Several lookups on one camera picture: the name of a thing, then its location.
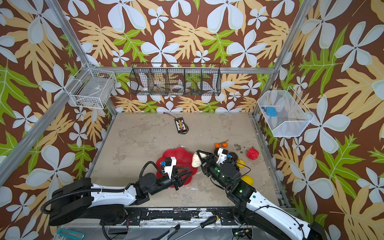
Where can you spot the blue object in basket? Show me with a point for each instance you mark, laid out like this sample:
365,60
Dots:
270,111

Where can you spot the yellow lemon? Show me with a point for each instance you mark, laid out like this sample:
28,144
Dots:
247,179

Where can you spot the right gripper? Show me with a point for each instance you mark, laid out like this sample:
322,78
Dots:
210,162

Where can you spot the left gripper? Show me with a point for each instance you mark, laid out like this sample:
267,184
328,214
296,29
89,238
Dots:
176,180

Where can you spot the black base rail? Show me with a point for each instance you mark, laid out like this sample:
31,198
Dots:
140,216

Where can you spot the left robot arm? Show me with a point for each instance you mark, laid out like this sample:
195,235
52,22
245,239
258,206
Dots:
84,200

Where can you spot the orange tangerines on twig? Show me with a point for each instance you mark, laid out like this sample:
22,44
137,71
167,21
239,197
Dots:
223,144

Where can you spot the white wire basket left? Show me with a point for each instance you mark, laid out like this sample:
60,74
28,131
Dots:
91,87

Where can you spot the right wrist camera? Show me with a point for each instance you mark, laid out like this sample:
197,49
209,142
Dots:
222,155

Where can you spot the white wire basket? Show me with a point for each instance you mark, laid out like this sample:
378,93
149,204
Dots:
293,114
91,87

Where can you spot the red flower-shaped fruit bowl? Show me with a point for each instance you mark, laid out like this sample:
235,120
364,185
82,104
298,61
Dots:
184,159

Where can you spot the aluminium frame post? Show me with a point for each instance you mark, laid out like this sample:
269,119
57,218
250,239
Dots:
293,33
75,43

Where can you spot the white wire basket right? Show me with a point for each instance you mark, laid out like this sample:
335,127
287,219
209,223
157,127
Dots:
293,114

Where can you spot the dark purple mangosteen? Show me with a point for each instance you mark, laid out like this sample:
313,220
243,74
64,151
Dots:
234,157

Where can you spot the yellow wrinkled pear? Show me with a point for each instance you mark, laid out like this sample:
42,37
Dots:
240,163

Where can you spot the black wire basket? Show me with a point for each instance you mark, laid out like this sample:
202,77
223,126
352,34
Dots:
194,79

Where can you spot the teal tool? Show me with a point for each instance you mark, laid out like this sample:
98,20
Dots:
66,234

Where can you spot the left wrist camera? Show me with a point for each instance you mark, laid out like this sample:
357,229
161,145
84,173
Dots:
167,166

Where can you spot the aluminium frame post back left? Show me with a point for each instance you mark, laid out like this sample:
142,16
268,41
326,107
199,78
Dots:
75,43

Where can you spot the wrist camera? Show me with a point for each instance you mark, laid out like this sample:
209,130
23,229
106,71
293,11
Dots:
167,166
222,155

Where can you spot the black-handled screwdriver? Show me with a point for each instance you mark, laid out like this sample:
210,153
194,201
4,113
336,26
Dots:
211,220

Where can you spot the aluminium frame post back right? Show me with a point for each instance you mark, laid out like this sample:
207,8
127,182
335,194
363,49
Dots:
293,33

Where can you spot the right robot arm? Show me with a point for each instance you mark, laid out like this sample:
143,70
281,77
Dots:
252,208

